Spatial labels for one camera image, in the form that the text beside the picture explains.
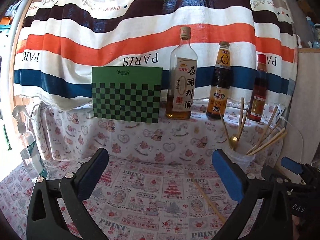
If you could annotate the red label sauce bottle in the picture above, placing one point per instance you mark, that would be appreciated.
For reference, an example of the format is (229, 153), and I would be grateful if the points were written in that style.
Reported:
(258, 97)

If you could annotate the printed table cloth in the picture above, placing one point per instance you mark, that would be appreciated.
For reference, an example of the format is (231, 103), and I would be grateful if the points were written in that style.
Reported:
(145, 191)

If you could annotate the cooking wine bottle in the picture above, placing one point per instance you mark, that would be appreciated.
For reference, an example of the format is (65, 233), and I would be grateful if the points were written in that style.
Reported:
(183, 68)

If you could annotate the oyster sauce bottle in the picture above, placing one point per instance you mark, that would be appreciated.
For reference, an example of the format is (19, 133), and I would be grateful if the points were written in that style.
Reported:
(221, 82)

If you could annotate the wooden chopstick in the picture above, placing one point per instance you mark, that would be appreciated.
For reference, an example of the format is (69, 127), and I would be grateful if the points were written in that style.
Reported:
(241, 114)
(242, 125)
(269, 132)
(214, 208)

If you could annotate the striped curtain cloth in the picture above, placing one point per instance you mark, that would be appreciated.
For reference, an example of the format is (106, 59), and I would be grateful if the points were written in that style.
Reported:
(62, 40)

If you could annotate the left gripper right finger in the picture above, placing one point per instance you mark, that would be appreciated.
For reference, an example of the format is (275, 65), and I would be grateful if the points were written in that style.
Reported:
(232, 176)

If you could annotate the green checkered box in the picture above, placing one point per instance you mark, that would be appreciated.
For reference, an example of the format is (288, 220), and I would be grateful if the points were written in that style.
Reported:
(130, 94)

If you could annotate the clear spray bottle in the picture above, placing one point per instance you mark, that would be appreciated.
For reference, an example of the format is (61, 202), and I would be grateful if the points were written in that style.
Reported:
(30, 155)

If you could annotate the clear plastic cup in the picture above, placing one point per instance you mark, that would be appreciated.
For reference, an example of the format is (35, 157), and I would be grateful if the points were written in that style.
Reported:
(239, 155)

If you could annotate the white charger with cable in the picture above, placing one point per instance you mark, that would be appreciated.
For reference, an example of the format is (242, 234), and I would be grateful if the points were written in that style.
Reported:
(279, 116)

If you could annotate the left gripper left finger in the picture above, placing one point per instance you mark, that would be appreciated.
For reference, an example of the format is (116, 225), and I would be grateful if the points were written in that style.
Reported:
(88, 175)

